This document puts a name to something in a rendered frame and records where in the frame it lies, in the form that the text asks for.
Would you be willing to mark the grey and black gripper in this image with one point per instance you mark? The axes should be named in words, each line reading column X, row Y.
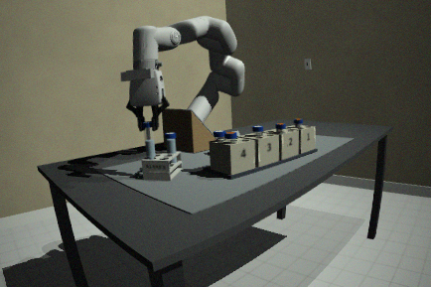
column 147, row 92

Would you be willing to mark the cream bucket adapter with holes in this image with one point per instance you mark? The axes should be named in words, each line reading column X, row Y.
column 266, row 148
column 232, row 158
column 306, row 138
column 288, row 143

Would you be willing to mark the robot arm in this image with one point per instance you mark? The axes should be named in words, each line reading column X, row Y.
column 227, row 73

